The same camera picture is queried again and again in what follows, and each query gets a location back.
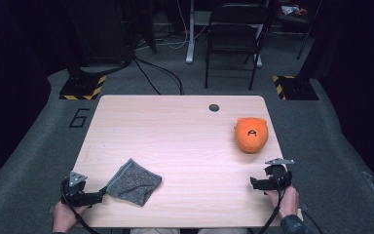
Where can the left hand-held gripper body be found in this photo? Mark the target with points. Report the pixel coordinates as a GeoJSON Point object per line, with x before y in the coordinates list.
{"type": "Point", "coordinates": [78, 198]}

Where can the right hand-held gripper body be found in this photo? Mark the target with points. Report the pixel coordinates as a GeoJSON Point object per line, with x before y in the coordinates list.
{"type": "Point", "coordinates": [279, 177]}

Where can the grey fluffy cloth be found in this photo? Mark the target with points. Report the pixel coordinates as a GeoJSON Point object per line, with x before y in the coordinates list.
{"type": "Point", "coordinates": [133, 183]}

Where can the orange plush toy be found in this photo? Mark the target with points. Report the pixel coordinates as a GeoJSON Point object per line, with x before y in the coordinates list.
{"type": "Point", "coordinates": [251, 136]}

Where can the person's left hand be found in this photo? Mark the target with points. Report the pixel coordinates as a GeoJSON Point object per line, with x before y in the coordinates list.
{"type": "Point", "coordinates": [62, 219]}

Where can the person's right hand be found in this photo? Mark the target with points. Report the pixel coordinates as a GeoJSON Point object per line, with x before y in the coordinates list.
{"type": "Point", "coordinates": [289, 203]}

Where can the grey tape strip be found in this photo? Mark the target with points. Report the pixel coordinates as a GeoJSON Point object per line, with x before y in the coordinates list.
{"type": "Point", "coordinates": [304, 207]}
{"type": "Point", "coordinates": [52, 209]}

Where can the dark round table grommet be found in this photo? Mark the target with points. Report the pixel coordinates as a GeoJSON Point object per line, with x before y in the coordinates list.
{"type": "Point", "coordinates": [214, 108]}

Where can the black stand base striped edge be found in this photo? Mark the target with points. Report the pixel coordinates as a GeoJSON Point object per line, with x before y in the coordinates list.
{"type": "Point", "coordinates": [79, 87]}
{"type": "Point", "coordinates": [297, 88]}

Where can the dark curtain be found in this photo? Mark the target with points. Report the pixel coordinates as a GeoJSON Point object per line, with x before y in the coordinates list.
{"type": "Point", "coordinates": [360, 81]}
{"type": "Point", "coordinates": [9, 81]}

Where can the small black table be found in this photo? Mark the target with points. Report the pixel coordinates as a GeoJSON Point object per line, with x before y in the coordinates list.
{"type": "Point", "coordinates": [305, 35]}

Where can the black folding chair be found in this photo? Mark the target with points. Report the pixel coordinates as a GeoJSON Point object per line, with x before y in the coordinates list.
{"type": "Point", "coordinates": [237, 35]}

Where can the black equipment cabinet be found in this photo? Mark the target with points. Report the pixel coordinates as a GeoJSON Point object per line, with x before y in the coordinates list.
{"type": "Point", "coordinates": [100, 29]}

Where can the white and orange bundle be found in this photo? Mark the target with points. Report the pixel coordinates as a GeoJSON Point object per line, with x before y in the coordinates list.
{"type": "Point", "coordinates": [292, 9]}

